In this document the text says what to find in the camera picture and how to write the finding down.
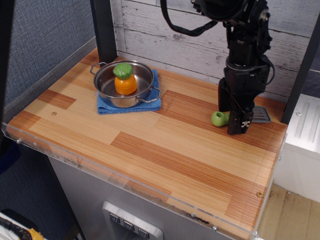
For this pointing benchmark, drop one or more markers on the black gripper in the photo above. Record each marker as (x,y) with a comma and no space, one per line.
(236,93)

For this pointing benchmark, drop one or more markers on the green handled grey spatula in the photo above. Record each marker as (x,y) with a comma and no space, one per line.
(260,115)

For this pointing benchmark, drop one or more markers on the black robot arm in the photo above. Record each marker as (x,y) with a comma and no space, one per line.
(247,32)

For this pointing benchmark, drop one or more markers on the orange toy carrot green top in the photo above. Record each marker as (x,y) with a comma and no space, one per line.
(125,82)

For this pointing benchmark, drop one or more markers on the blue folded cloth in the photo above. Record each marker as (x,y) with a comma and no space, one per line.
(105,109)

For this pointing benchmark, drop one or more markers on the stainless steel pot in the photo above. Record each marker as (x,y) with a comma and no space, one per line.
(104,83)

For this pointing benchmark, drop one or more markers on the silver button control panel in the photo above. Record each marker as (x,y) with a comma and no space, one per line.
(123,225)

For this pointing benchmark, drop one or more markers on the white aluminium rail block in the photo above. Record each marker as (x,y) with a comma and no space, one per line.
(298,167)

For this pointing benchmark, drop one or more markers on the black vertical post right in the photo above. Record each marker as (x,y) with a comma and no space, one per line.
(302,74)

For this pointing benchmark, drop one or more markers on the black vertical post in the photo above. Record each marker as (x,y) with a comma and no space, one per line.
(104,30)
(302,74)

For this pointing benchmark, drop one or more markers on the black vertical post left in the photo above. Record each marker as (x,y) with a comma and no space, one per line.
(104,30)

